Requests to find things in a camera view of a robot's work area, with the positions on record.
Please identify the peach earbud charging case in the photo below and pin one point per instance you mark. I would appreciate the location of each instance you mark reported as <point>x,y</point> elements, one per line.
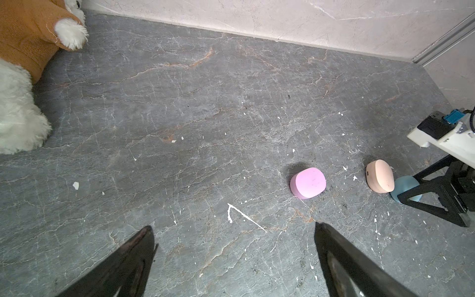
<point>379,177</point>

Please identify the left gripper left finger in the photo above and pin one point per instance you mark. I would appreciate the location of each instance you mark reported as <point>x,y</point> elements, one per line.
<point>124,273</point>

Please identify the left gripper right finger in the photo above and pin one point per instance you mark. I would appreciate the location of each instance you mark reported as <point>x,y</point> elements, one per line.
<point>346,269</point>

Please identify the teddy bear with brown hoodie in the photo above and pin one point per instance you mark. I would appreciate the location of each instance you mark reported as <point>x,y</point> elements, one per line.
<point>31,34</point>

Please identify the blue earbud charging case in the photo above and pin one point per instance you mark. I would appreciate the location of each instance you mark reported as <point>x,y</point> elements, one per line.
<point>403,184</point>

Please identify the purple earbud charging case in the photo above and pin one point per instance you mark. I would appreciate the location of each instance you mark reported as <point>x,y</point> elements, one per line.
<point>308,183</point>

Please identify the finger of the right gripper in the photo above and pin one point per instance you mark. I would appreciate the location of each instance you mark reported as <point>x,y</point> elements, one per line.
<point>444,191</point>

